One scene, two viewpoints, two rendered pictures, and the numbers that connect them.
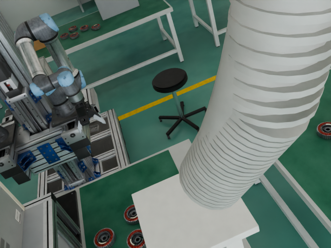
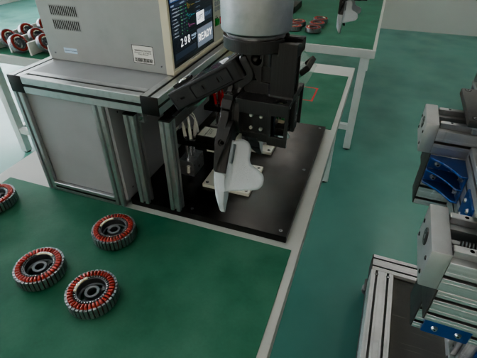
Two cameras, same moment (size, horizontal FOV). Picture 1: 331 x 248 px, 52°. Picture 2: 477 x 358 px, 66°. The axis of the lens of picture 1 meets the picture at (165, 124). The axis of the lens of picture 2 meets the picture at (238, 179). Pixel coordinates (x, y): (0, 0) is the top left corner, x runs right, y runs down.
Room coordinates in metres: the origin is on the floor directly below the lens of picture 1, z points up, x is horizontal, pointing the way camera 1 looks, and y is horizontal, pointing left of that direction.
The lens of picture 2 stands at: (1.67, 0.00, 1.46)
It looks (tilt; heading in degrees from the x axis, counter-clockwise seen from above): 36 degrees down; 114
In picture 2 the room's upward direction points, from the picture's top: straight up
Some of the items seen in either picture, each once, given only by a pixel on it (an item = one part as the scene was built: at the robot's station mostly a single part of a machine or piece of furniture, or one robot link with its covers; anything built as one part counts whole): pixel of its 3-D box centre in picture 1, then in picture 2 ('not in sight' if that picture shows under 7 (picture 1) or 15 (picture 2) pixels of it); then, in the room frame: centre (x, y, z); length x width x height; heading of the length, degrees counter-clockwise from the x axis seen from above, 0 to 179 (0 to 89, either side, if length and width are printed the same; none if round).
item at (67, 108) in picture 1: (63, 105); not in sight; (1.99, 0.60, 1.09); 0.15 x 0.15 x 0.10
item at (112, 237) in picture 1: (104, 238); (114, 231); (1.09, 0.51, 0.77); 0.11 x 0.11 x 0.04
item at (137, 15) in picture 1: (93, 55); not in sight; (4.20, 0.57, 0.38); 2.20 x 0.90 x 0.75; 94
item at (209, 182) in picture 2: not in sight; (233, 176); (1.28, 0.85, 0.78); 0.15 x 0.15 x 0.01; 4
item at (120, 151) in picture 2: not in sight; (175, 106); (1.02, 0.96, 0.92); 0.66 x 0.01 x 0.30; 94
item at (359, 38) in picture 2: not in sight; (309, 56); (0.91, 3.33, 0.38); 1.85 x 1.10 x 0.75; 94
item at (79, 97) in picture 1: (75, 96); (258, 11); (1.52, 0.38, 1.37); 0.08 x 0.08 x 0.05
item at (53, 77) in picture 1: (62, 77); not in sight; (1.62, 0.41, 1.45); 0.11 x 0.11 x 0.08; 10
